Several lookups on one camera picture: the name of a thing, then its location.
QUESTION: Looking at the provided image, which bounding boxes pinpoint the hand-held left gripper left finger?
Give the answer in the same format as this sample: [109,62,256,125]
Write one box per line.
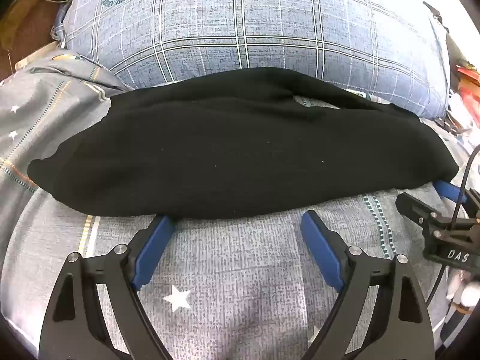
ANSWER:
[37,214,177,360]

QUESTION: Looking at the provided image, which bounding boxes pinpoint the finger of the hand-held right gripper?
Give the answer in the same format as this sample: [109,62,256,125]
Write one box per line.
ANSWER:
[395,192,445,229]
[433,180,469,205]

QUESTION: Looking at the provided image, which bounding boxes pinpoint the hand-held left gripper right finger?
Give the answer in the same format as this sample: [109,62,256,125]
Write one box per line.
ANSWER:
[300,210,437,360]

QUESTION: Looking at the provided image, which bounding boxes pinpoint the black pants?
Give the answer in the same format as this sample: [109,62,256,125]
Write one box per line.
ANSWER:
[27,67,460,220]

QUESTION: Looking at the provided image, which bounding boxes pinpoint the person's right hand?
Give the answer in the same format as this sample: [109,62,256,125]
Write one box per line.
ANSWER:
[446,270,480,310]

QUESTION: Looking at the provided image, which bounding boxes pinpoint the grey star print bedsheet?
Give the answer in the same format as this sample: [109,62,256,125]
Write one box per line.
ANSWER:
[0,41,480,360]

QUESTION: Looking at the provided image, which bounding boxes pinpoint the blue plaid pillow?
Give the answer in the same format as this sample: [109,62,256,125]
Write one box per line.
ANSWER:
[52,0,451,121]

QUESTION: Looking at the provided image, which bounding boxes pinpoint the brown cloth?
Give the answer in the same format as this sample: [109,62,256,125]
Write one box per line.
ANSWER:
[0,0,87,51]

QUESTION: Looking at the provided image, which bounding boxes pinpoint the black cable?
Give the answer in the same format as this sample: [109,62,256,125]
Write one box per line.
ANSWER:
[425,145,480,308]

